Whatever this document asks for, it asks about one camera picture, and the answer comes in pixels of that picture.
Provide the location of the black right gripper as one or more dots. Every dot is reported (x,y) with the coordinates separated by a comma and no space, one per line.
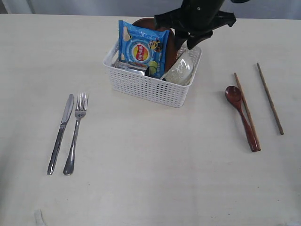
(195,16)

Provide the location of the red-brown wooden spoon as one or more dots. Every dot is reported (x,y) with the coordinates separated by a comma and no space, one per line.
(234,97)

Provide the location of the brown wooden chopstick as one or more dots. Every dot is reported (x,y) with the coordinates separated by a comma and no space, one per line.
(278,123)
(248,112)

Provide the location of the silver metal fork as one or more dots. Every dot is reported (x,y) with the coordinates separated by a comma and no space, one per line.
(80,112)

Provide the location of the silver table knife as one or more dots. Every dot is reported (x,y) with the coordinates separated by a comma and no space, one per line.
(66,115)

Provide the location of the white speckled ceramic bowl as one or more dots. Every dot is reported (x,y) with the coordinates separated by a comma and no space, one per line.
(183,69)

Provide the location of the blue chips snack bag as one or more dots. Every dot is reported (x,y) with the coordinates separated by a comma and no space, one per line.
(143,47)

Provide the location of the brown wooden plate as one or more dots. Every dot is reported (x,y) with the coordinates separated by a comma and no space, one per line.
(171,51)

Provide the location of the white perforated plastic basket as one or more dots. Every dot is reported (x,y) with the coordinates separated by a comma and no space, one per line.
(147,88)

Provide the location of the silver foil packet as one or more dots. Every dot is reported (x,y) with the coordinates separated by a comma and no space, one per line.
(130,68)

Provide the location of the grey curtain backdrop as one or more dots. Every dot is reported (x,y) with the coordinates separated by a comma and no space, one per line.
(259,9)

